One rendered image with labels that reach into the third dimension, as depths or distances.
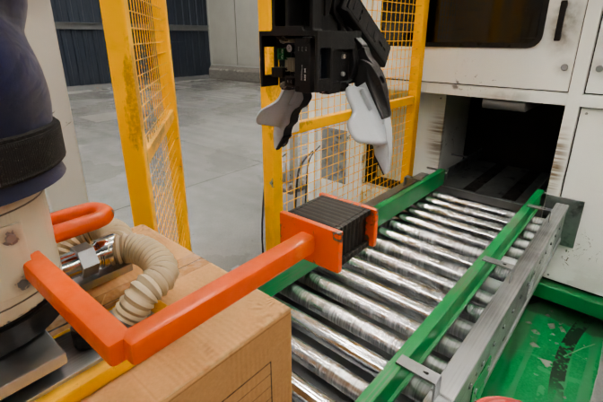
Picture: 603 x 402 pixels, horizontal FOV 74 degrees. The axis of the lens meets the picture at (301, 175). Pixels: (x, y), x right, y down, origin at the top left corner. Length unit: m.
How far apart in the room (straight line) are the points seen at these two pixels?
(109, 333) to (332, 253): 0.22
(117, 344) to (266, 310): 0.27
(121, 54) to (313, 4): 0.70
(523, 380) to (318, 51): 1.79
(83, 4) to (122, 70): 10.98
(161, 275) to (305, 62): 0.31
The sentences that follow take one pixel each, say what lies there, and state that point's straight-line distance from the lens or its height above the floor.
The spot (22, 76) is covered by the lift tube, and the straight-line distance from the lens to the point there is 0.44.
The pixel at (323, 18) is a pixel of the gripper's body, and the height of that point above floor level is 1.31.
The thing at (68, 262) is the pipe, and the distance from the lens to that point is 0.58.
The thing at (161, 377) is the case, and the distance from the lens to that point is 0.51.
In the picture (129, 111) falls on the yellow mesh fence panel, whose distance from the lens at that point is 1.03.
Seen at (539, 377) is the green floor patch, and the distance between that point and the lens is 2.04.
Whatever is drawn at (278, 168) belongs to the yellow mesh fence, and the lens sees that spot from 1.37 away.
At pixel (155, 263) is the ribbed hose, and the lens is 0.54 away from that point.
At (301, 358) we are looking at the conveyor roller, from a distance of 1.10.
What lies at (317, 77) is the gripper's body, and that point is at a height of 1.27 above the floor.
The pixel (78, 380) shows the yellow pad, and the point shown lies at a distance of 0.51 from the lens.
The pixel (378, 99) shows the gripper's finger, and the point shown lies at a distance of 0.40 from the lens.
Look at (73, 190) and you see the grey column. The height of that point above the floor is 0.79.
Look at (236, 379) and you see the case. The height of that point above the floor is 0.90.
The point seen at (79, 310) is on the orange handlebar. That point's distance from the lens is 0.38.
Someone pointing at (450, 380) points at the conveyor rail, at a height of 0.59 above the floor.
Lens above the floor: 1.30
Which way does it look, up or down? 19 degrees down
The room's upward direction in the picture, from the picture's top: straight up
